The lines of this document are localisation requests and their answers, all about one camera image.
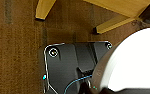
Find white bowl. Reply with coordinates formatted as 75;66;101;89
90;27;150;93

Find yellow air hockey gaming table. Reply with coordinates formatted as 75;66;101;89
34;0;150;35

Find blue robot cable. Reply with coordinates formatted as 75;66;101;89
63;74;94;94

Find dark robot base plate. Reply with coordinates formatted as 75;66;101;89
42;40;114;94

